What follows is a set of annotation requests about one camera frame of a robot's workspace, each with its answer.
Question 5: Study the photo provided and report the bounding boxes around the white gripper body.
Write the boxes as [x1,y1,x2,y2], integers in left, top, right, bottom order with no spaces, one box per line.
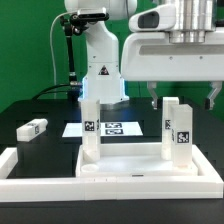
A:
[121,30,224,82]

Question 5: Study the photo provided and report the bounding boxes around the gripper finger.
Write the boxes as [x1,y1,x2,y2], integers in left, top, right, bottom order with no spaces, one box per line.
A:
[205,81,222,110]
[147,82,158,109]

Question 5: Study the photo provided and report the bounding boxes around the white desk top tray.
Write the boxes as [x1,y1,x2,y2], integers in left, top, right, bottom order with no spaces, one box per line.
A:
[76,143,198,178]

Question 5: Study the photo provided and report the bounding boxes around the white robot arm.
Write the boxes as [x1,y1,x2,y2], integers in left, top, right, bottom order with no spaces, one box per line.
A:
[64,0,224,109]

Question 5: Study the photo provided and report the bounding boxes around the marker tag sheet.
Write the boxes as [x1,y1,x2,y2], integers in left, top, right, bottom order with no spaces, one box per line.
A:
[62,122,143,137]

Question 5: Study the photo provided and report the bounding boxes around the camera on stand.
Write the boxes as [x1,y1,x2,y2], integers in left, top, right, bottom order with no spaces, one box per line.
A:
[77,8,109,21]

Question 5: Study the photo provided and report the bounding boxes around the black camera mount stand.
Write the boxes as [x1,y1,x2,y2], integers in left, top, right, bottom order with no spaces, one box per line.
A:
[60,16,83,102]

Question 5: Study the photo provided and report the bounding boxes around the white U-shaped frame fence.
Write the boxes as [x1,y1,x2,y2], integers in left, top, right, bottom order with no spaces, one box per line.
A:
[0,147,224,202]

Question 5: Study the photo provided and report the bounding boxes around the black cables on table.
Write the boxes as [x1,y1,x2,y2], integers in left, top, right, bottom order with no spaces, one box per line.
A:
[31,83,83,101]

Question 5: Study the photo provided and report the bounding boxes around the grey white cable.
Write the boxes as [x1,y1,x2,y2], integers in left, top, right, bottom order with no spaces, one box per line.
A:
[49,11,78,90]

